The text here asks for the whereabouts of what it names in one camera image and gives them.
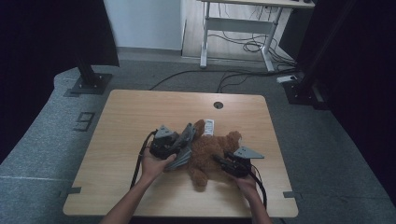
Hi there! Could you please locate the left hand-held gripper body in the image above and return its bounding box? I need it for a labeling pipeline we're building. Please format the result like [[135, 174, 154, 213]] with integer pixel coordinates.
[[148, 124, 181, 161]]

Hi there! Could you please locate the black curtain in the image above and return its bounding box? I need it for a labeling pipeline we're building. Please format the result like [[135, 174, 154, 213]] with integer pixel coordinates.
[[295, 0, 396, 206], [0, 0, 120, 164]]

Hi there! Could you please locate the black metal stand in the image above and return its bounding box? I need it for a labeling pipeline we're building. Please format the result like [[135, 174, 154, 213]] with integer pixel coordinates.
[[281, 0, 359, 110]]

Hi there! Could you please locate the long black floor cable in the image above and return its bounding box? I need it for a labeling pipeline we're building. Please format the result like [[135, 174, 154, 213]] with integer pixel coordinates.
[[148, 68, 300, 93]]

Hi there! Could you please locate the left hand-held gripper cable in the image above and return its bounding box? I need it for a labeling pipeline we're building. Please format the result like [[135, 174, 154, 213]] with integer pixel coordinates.
[[130, 130, 158, 190]]

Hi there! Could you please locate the hand-held gripper cable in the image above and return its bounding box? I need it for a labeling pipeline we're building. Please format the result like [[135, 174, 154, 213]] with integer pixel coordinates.
[[247, 169, 268, 209], [130, 130, 158, 190]]

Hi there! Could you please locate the person's right hand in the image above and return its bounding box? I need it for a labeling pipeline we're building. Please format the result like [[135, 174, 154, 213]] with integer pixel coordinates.
[[234, 174, 260, 201]]

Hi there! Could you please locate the brown teddy bear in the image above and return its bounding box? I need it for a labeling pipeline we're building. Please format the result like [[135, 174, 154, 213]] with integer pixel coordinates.
[[186, 119, 244, 192]]

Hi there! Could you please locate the tangle of black cables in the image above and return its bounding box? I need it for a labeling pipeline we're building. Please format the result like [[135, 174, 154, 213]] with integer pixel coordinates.
[[206, 3, 297, 68]]

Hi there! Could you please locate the grey table edge bracket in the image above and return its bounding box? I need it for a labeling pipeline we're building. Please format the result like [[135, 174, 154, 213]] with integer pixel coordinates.
[[59, 186, 82, 198], [282, 190, 303, 200]]

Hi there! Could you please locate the white power strip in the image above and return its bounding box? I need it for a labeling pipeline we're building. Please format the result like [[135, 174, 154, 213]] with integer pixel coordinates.
[[276, 75, 298, 84]]

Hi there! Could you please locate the black stand with base plate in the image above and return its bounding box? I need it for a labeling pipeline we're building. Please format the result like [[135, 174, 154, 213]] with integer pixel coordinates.
[[70, 55, 114, 96]]

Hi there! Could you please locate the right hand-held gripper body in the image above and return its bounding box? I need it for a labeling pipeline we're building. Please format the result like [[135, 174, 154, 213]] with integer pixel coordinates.
[[222, 146, 265, 179]]

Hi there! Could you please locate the person's left hand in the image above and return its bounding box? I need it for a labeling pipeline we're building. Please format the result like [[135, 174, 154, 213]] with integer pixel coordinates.
[[141, 152, 177, 185]]

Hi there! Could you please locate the white desk frame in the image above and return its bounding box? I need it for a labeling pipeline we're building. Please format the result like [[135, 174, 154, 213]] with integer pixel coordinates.
[[199, 0, 316, 73]]

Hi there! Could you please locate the right hand-held gripper cable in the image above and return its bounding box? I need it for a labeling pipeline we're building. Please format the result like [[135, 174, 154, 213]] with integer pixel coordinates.
[[247, 169, 268, 209]]

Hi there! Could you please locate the grey striped cloth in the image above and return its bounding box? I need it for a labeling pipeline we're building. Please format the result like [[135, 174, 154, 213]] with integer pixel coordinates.
[[164, 122, 197, 172]]

